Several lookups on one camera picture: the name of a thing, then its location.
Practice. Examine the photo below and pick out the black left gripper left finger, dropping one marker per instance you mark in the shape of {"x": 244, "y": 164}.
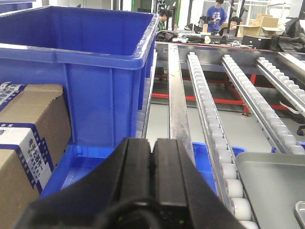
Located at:
{"x": 115, "y": 195}

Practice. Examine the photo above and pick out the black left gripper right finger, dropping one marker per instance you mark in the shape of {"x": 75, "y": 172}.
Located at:
{"x": 186, "y": 198}

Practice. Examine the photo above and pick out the cardboard box with blue tape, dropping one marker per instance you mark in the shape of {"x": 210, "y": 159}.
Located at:
{"x": 34, "y": 132}

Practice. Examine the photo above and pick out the large silver base tray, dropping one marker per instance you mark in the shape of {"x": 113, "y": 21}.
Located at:
{"x": 274, "y": 183}

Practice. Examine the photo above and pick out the low blue plastic bin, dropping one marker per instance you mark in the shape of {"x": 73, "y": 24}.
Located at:
{"x": 78, "y": 161}

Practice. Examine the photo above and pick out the large blue plastic bin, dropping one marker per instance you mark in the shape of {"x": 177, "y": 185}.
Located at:
{"x": 100, "y": 57}

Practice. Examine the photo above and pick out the person in green shirt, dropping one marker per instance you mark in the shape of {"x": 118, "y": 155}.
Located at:
{"x": 163, "y": 16}

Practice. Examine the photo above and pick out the seated person black hair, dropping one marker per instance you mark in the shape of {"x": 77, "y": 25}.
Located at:
{"x": 232, "y": 30}

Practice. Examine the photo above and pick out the person in blue sweater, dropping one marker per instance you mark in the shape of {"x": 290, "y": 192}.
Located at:
{"x": 218, "y": 15}

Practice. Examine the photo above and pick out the open cardboard boxes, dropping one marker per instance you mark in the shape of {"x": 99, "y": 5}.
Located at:
{"x": 264, "y": 25}

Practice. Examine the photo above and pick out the white roller conveyor rail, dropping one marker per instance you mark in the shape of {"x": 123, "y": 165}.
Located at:
{"x": 228, "y": 184}

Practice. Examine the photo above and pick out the flat steel guide rail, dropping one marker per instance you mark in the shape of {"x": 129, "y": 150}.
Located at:
{"x": 178, "y": 120}

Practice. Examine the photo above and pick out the red steel floor frame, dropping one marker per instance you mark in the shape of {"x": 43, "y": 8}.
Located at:
{"x": 225, "y": 96}

